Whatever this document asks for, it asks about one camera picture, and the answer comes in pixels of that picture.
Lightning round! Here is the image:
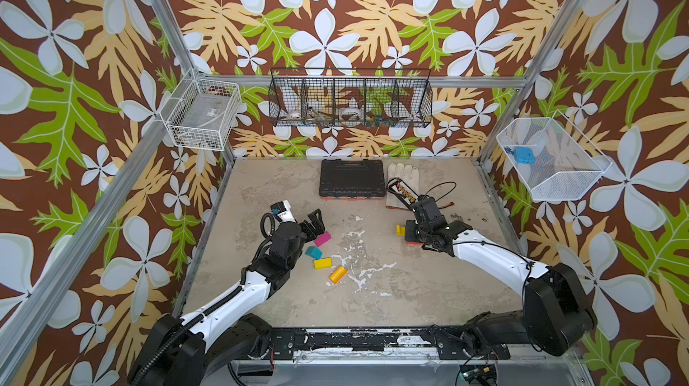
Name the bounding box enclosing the magenta wood block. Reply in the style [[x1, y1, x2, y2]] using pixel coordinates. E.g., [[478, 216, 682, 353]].
[[314, 232, 332, 247]]

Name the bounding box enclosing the teal wood block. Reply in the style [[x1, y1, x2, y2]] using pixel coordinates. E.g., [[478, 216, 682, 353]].
[[305, 246, 323, 260]]

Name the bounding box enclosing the yellow rectangular wood block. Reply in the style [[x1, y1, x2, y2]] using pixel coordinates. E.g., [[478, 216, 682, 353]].
[[313, 258, 333, 269]]

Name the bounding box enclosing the orange cylinder wood block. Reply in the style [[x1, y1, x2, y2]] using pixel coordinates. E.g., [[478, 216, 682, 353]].
[[328, 266, 348, 285]]

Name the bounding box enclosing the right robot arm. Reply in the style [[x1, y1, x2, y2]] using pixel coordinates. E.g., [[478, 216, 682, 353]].
[[406, 195, 597, 357]]

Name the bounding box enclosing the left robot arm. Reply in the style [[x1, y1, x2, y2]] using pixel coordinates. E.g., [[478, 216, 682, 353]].
[[127, 201, 326, 385]]

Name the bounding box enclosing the black plastic tool case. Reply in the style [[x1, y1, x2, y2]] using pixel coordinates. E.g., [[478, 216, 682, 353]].
[[319, 159, 386, 199]]

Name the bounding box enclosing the white work glove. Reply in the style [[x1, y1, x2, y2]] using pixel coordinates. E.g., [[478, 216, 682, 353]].
[[386, 163, 420, 195]]

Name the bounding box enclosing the blue plastic object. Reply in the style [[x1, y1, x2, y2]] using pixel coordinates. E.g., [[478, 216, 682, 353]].
[[504, 147, 536, 165]]

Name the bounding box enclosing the white tape roll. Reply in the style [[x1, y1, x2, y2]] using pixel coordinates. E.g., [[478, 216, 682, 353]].
[[338, 107, 364, 122]]

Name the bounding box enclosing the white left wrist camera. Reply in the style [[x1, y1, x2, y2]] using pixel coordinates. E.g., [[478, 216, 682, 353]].
[[270, 201, 296, 223]]

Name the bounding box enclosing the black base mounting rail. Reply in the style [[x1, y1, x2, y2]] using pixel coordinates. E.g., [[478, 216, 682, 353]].
[[233, 325, 511, 361]]

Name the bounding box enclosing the black wire basket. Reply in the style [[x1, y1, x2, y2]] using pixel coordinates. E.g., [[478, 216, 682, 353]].
[[267, 68, 433, 128]]

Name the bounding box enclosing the white wire basket right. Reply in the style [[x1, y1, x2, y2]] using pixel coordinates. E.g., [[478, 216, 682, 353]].
[[497, 112, 612, 202]]

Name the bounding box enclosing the white wire basket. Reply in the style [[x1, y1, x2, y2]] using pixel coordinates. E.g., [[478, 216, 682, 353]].
[[497, 112, 612, 202], [161, 77, 242, 151]]

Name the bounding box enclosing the white wire basket left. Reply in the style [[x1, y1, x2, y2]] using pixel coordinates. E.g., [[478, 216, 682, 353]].
[[161, 77, 242, 151]]

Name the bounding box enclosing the aluminium frame post right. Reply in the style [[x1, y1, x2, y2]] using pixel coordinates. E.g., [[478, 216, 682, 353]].
[[477, 0, 584, 165]]

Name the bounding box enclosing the aluminium frame post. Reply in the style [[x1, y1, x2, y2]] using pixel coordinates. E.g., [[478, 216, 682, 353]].
[[477, 0, 584, 165], [150, 0, 236, 165]]

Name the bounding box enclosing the aluminium frame post left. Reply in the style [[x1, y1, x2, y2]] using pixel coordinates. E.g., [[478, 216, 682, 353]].
[[150, 0, 236, 165]]

